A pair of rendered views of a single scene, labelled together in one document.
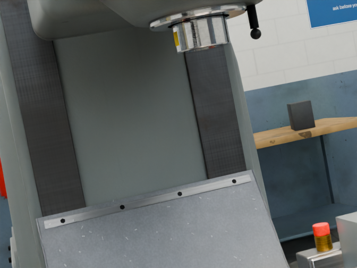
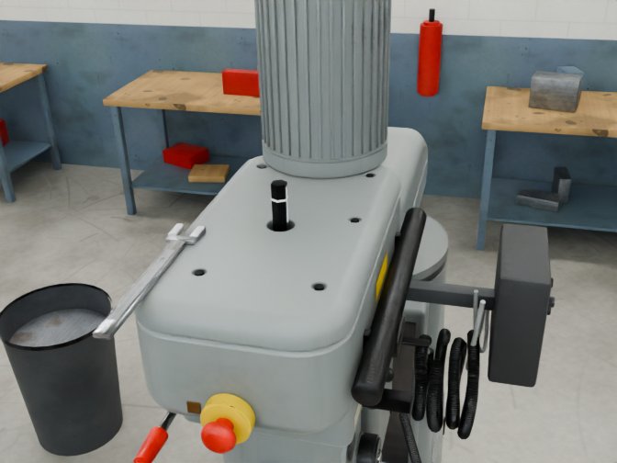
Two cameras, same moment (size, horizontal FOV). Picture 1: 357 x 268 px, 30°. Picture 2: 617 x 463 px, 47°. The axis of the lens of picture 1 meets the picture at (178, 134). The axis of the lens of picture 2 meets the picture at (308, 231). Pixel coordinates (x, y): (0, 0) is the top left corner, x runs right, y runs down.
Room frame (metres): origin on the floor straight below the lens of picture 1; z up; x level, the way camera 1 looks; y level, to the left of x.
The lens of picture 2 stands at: (-0.13, -0.48, 2.32)
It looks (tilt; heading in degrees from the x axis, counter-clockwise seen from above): 28 degrees down; 30
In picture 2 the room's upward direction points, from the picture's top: 2 degrees counter-clockwise
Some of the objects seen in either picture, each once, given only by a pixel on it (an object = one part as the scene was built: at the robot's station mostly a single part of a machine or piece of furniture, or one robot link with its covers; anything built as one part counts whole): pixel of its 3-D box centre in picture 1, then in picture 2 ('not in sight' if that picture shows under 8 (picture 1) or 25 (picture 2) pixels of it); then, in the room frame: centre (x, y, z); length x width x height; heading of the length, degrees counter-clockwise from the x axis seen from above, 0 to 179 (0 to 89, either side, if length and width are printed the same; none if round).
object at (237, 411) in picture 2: not in sight; (228, 419); (0.35, -0.09, 1.76); 0.06 x 0.02 x 0.06; 104
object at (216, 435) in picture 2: not in sight; (220, 434); (0.33, -0.10, 1.76); 0.04 x 0.03 x 0.04; 104
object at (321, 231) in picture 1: (322, 236); not in sight; (0.65, -0.12, 1.08); 0.02 x 0.02 x 0.03
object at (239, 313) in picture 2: not in sight; (286, 271); (0.59, -0.03, 1.81); 0.47 x 0.26 x 0.16; 14
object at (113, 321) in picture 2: not in sight; (151, 275); (0.40, 0.03, 1.89); 0.24 x 0.04 x 0.01; 15
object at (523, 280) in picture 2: not in sight; (521, 302); (0.95, -0.28, 1.62); 0.20 x 0.09 x 0.21; 14
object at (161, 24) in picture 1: (197, 16); not in sight; (0.58, -0.04, 1.31); 0.09 x 0.09 x 0.01
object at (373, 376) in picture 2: not in sight; (393, 287); (0.65, -0.17, 1.79); 0.45 x 0.04 x 0.04; 14
